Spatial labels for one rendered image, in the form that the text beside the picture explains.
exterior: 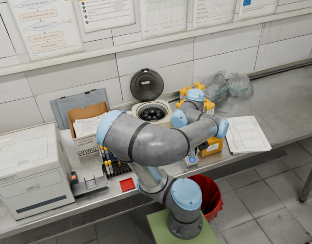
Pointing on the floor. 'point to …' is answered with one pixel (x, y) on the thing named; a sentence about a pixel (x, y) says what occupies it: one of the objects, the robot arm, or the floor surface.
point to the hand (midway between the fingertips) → (195, 154)
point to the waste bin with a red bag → (209, 197)
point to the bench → (48, 233)
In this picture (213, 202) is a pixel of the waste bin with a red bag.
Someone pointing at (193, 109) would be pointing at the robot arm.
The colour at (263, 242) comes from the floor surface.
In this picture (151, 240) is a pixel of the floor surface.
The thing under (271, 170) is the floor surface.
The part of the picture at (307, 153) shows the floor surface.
